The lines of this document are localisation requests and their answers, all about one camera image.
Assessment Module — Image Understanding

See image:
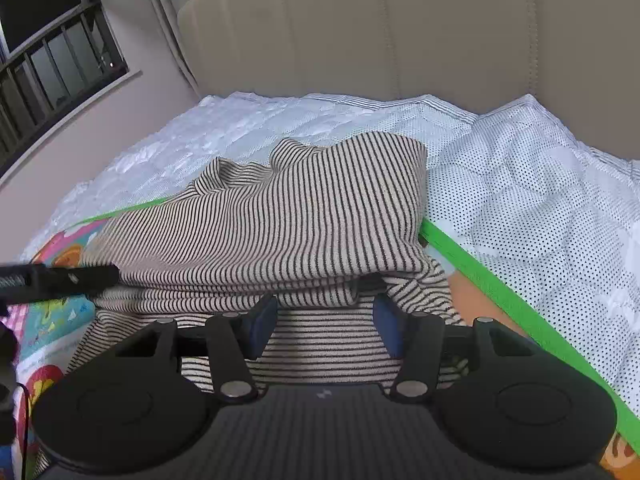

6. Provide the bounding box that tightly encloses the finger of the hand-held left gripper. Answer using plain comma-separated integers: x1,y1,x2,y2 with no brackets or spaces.
0,263,121,306

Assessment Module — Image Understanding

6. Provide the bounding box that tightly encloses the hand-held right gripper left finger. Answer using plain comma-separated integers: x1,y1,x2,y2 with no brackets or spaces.
115,294,279,405

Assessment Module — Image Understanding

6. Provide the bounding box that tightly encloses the black and beige striped garment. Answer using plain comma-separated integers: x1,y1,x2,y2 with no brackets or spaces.
65,130,468,395

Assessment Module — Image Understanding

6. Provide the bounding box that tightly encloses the beige padded headboard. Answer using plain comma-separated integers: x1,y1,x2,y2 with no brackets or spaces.
177,0,640,117

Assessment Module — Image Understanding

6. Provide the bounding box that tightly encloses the white quilted mattress cover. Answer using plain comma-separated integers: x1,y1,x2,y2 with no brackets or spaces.
20,91,640,411

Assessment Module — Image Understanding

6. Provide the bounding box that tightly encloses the colourful cartoon play mat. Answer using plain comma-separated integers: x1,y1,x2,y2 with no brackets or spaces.
0,195,640,480

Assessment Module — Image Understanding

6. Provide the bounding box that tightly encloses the grey curtain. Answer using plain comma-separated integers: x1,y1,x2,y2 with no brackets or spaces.
97,0,202,102

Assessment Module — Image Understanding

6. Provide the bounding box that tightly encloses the thin black cable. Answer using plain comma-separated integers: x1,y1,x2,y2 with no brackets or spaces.
14,382,33,480

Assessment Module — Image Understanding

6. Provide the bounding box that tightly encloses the window with black railing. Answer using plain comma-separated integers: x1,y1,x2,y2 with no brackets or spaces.
0,0,131,177

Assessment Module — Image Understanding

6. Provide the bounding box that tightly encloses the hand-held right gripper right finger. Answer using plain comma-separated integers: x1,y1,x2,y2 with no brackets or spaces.
372,292,541,404

